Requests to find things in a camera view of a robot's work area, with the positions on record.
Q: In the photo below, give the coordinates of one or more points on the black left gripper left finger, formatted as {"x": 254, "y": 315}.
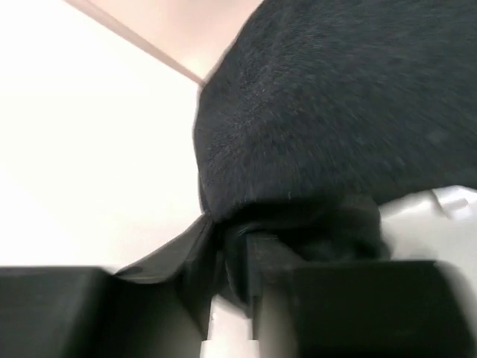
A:
{"x": 156, "y": 307}

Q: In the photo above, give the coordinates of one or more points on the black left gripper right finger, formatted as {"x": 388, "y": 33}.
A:
{"x": 403, "y": 308}

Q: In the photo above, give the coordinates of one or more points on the black trousers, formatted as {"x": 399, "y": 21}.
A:
{"x": 323, "y": 105}

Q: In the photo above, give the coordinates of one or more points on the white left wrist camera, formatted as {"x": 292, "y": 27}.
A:
{"x": 455, "y": 202}

